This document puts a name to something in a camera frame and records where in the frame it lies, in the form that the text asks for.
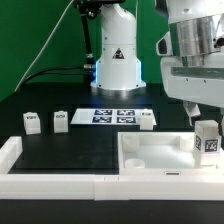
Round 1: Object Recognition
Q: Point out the white U-shaped fence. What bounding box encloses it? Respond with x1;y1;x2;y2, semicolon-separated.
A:
0;137;224;200

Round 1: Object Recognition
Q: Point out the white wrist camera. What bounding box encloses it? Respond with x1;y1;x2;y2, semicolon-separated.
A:
156;32;173;62

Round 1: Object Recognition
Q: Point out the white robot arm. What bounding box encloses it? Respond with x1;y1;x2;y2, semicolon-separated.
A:
91;0;224;133

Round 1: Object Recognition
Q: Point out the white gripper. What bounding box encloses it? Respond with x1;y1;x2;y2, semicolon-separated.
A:
160;54;224;136

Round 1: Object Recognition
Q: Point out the white cable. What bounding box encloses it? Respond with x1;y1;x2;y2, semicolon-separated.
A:
13;0;75;93

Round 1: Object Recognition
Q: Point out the white sheet with markers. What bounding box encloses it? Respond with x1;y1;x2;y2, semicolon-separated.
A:
70;108;157;127

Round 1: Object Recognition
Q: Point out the white square tabletop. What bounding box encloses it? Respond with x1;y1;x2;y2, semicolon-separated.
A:
118;132;224;176

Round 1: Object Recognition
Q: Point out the black cable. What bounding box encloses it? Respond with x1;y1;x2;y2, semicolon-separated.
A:
23;67;93;86

